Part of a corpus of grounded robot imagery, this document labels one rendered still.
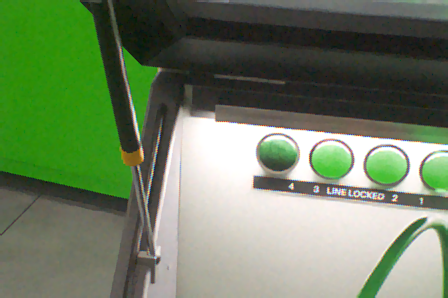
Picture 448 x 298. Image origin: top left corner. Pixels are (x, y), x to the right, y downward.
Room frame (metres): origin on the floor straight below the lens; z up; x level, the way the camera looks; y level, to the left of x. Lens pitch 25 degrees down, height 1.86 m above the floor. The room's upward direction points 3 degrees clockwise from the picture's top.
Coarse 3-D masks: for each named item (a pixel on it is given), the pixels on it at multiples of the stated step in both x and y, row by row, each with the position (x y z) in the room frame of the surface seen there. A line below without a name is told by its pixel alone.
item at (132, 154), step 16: (112, 0) 0.79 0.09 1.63; (96, 16) 0.78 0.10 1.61; (112, 16) 0.79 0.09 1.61; (96, 32) 0.80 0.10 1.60; (112, 32) 0.79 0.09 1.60; (112, 48) 0.80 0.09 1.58; (112, 64) 0.80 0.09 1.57; (112, 80) 0.81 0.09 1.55; (112, 96) 0.82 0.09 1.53; (128, 96) 0.83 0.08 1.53; (128, 112) 0.83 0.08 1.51; (128, 128) 0.84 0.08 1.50; (128, 144) 0.85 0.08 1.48; (128, 160) 0.85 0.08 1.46; (144, 192) 0.89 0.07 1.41; (144, 208) 0.89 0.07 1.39; (144, 224) 0.90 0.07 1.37; (144, 256) 0.93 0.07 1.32; (160, 256) 0.93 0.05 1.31
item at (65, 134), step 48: (0, 0) 3.61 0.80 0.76; (48, 0) 3.55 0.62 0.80; (0, 48) 3.62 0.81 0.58; (48, 48) 3.55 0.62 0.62; (96, 48) 3.49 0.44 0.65; (0, 96) 3.62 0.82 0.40; (48, 96) 3.55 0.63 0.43; (96, 96) 3.49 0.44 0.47; (144, 96) 3.42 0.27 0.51; (0, 144) 3.62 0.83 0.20; (48, 144) 3.55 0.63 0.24; (96, 144) 3.49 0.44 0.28; (48, 192) 3.61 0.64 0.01; (96, 192) 3.52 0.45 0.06
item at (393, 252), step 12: (420, 216) 0.84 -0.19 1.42; (432, 216) 0.85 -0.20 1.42; (408, 228) 0.81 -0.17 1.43; (420, 228) 0.82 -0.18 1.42; (432, 228) 0.86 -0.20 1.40; (444, 228) 0.88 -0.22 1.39; (396, 240) 0.79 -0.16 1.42; (408, 240) 0.80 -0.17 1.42; (444, 240) 0.90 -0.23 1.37; (384, 252) 0.78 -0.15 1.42; (396, 252) 0.78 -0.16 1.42; (444, 252) 0.91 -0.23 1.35; (384, 264) 0.76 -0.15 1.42; (444, 264) 0.92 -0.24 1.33; (372, 276) 0.75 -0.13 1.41; (384, 276) 0.75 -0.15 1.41; (444, 276) 0.93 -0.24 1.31; (372, 288) 0.74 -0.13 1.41; (444, 288) 0.94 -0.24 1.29
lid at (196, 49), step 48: (96, 0) 0.75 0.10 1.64; (144, 0) 0.98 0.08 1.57; (192, 0) 0.88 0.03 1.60; (240, 0) 0.86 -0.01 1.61; (288, 0) 0.84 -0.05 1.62; (336, 0) 0.83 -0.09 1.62; (384, 0) 0.81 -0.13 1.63; (432, 0) 0.80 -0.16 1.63; (144, 48) 1.12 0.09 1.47; (192, 48) 0.98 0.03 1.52; (240, 48) 0.96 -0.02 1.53; (288, 48) 0.93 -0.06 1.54; (336, 48) 0.91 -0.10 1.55; (384, 48) 0.91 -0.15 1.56; (432, 48) 0.91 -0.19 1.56
